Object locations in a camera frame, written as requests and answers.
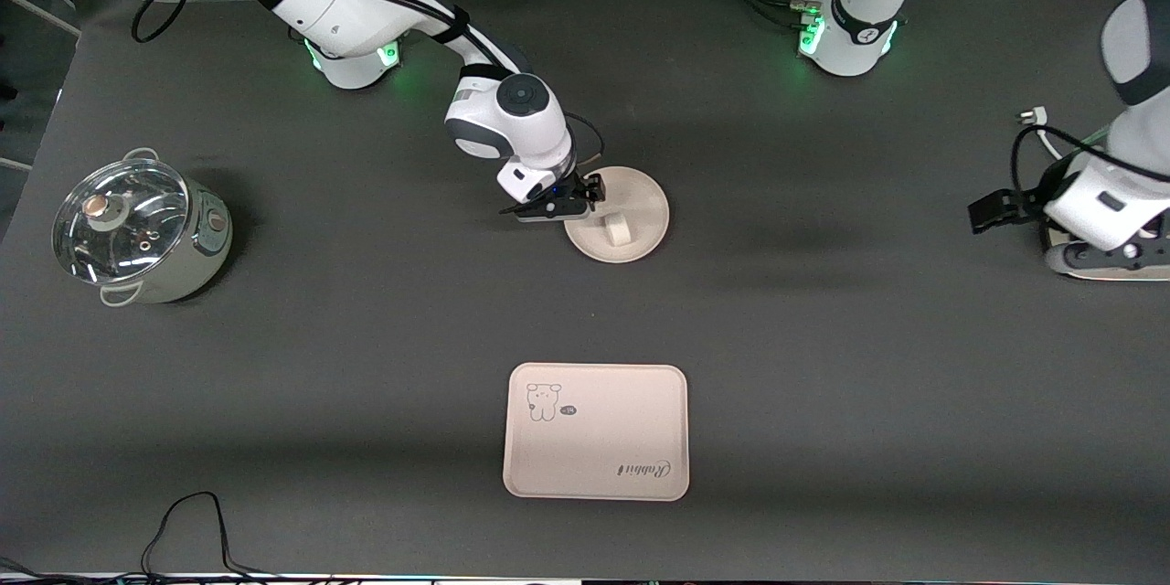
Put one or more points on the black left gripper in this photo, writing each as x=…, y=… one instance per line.
x=1022, y=201

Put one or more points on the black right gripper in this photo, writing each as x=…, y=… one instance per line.
x=581, y=186

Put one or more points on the round beige plate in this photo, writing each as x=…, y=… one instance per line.
x=635, y=210

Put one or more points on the white steamed bun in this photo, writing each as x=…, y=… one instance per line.
x=614, y=229

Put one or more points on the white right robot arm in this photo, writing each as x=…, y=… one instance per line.
x=338, y=0

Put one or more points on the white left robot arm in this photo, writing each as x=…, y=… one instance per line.
x=868, y=9

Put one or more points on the beige tray with rabbit print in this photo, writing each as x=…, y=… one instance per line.
x=594, y=439

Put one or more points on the dark grey table mat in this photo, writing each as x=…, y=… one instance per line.
x=823, y=338

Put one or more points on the pale green electric cooking pot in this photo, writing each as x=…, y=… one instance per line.
x=196, y=247

